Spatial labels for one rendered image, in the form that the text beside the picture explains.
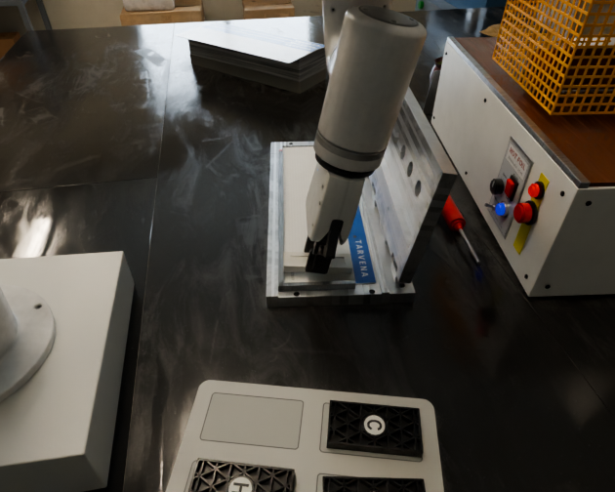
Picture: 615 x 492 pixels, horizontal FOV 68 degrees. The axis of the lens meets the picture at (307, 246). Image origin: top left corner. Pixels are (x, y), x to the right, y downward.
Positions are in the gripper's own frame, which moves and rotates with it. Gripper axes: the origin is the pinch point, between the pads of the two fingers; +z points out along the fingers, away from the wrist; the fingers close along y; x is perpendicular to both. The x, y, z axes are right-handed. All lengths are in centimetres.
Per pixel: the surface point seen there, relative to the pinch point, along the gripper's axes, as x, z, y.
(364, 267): 7.4, 1.6, 0.3
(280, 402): -4.5, 5.2, 20.8
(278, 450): -4.7, 5.2, 26.3
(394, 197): 10.8, -6.4, -7.2
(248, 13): -20, 54, -328
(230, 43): -19, 0, -82
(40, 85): -69, 20, -78
